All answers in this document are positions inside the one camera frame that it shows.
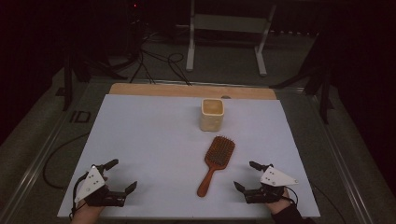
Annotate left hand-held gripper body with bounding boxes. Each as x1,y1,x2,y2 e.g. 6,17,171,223
74,165,127,208

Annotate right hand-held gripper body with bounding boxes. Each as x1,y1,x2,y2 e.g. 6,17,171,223
244,166,299,205

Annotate wooden paddle hairbrush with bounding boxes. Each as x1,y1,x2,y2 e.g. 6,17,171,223
196,135,236,198

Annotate cream square cup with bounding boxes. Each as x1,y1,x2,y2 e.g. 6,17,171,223
199,98,226,133

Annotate person's left hand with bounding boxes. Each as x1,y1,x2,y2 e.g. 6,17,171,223
74,200,106,219

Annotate person's right hand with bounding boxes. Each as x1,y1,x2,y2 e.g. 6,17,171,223
266,188,293,217

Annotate white table cover sheet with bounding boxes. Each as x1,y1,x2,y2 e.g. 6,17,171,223
56,93,321,219

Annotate black tripod stand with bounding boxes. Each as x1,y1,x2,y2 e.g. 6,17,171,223
269,31,335,125
61,46,129,112

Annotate white metal stand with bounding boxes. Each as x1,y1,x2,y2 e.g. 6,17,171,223
185,0,278,77

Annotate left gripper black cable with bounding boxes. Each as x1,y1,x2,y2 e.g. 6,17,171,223
70,172,91,219

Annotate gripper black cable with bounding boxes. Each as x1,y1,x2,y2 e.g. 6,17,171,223
282,185,300,207
70,172,91,219

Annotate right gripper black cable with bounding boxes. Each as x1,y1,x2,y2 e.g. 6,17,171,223
282,185,300,207

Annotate black floor cable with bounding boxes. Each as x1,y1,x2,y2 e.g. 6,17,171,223
42,132,92,190

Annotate aluminium floor rail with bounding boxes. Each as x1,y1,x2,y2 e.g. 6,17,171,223
306,91,376,224
146,78,307,93
0,106,76,224

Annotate black floor cables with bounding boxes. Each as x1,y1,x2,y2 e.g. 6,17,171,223
128,29,192,87

